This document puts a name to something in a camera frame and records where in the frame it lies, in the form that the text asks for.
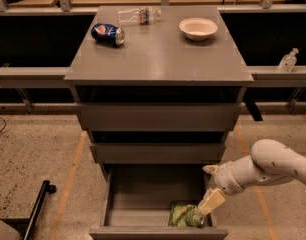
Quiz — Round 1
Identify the grey drawer cabinet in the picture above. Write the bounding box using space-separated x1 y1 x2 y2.
63 5 255 182

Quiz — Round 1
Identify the black chair base leg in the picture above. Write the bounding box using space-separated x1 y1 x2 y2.
1 180 57 240

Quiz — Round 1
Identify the blue Pepsi can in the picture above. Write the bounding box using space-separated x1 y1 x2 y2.
91 23 125 46

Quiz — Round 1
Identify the grey open bottom drawer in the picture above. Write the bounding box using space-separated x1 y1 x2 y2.
89 164 227 240

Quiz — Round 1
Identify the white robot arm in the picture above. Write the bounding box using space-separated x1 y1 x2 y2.
197 139 306 217

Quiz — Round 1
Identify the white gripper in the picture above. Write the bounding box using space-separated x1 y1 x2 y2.
197 160 246 216

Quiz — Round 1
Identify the green jalapeno chip bag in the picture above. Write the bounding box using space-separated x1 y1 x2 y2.
168 202 204 228

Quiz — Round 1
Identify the clear hand sanitizer bottle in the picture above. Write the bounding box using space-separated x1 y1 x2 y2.
278 48 299 73

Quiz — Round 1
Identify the grey middle drawer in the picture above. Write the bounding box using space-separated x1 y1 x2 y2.
90 143 225 164

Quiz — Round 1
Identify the clear plastic water bottle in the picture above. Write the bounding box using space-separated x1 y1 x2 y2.
117 6 161 26

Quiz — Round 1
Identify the white paper bowl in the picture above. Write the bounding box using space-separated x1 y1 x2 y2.
179 18 218 41

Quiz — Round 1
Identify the grey top drawer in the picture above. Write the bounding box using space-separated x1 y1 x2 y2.
75 103 241 132

